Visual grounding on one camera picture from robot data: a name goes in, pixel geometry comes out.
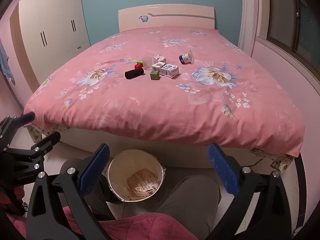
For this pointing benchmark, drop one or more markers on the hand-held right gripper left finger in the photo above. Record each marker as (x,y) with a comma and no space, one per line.
(95,165)

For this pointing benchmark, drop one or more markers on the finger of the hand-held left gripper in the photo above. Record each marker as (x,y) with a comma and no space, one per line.
(48,142)
(25,118)

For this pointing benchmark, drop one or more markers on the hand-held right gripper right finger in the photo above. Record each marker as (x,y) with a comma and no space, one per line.
(222,170)

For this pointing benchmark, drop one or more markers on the white round trash bin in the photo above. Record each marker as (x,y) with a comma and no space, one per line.
(117,170)

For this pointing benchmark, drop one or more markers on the clear plastic cup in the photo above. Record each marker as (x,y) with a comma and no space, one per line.
(147,63)

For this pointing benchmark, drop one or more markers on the white red-striped medicine box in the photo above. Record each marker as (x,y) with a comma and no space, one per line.
(160,58)

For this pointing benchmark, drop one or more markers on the person's left hand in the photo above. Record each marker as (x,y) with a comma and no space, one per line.
(17,197)

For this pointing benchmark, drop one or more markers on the printed plastic wrapper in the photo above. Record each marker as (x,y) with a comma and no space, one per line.
(143,182)

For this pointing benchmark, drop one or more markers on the blue hanging cloth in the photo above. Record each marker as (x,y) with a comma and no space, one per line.
(6,62)

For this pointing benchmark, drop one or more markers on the pink quilted garment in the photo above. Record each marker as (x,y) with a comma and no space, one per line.
(140,227)

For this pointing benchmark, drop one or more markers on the pink floral blanket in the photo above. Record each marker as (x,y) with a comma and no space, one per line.
(155,105)

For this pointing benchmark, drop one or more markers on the black cylinder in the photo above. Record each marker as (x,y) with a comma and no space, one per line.
(134,73)

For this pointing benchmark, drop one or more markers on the white wardrobe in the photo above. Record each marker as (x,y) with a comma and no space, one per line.
(55,22)

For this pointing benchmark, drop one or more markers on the red cube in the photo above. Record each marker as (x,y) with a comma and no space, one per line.
(138,66)

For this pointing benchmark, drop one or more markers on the large green cube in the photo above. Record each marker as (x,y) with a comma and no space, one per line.
(154,75)

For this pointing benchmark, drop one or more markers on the white blue milk carton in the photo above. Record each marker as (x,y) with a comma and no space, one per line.
(167,70)

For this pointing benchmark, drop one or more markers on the white blue yogurt cup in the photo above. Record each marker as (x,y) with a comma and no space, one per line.
(185,58)

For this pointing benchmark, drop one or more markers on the window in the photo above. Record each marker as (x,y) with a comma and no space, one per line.
(295,17)

